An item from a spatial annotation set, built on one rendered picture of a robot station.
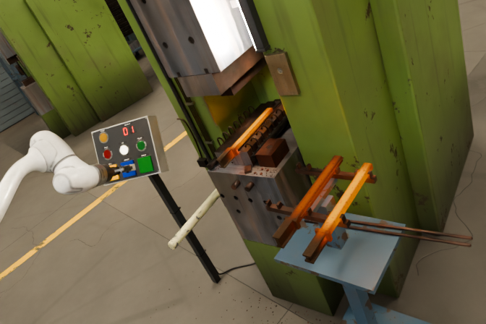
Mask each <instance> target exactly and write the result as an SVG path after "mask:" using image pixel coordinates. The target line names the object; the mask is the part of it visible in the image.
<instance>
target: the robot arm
mask: <svg viewBox="0 0 486 324"><path fill-rule="evenodd" d="M135 170H136V168H135V164H130V165H126V166H120V167H118V166H117V167H110V166H108V165H106V164H103V165H100V164H93V165H88V164H86V163H85V162H83V161H81V160H80V159H79V158H78V157H77V156H76V155H75V154H74V152H73V150H72V149H71V148H70V147H69V146H68V144H66V143H65V141H63V140H62V139H61V138H60V137H59V136H58V135H56V134H54V133H53V132H49V131H40V132H37V133H35V134H34V135H33V136H32V137H31V139H30V149H29V151H28V154H27V155H26V156H25V157H23V158H21V159H20V160H18V162H16V163H15V164H14V165H13V166H12V167H11V168H10V169H9V170H8V172H6V174H5V175H4V178H3V179H2V180H1V182H0V222H1V220H2V218H3V217H4V215H5V213H6V211H7V209H8V207H9V204H10V202H11V201H12V198H13V197H14V194H15V192H16V191H17V188H18V187H19V185H20V182H21V181H22V179H23V178H24V176H26V175H27V174H29V173H30V172H32V171H39V172H42V173H43V172H53V173H54V174H55V175H54V177H53V181H52V182H53V186H54V189H55V190H56V191H57V192H58V193H61V194H64V195H76V194H79V193H83V192H87V191H89V190H90V189H92V188H95V187H99V186H101V185H104V184H105V183H106V182H109V181H111V179H112V177H113V176H116V175H118V174H120V173H129V171H135Z"/></svg>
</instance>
